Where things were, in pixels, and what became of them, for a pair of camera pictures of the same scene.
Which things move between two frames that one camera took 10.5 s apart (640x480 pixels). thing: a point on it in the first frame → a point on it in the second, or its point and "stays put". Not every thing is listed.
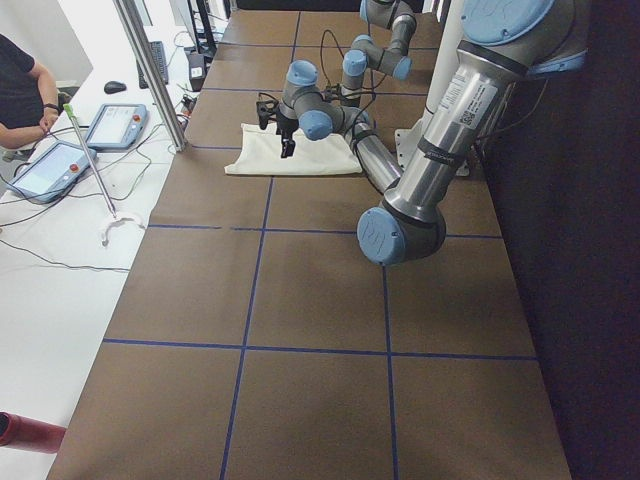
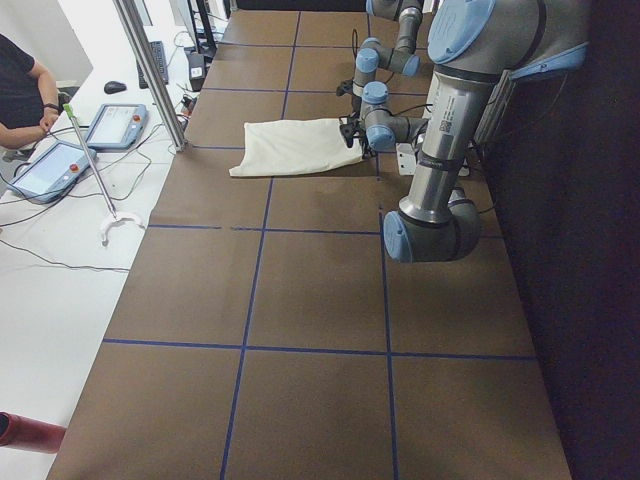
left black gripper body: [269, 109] → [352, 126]
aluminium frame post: [155, 74] stays put
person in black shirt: [28, 97] stays put
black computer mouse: [114, 87] stays put
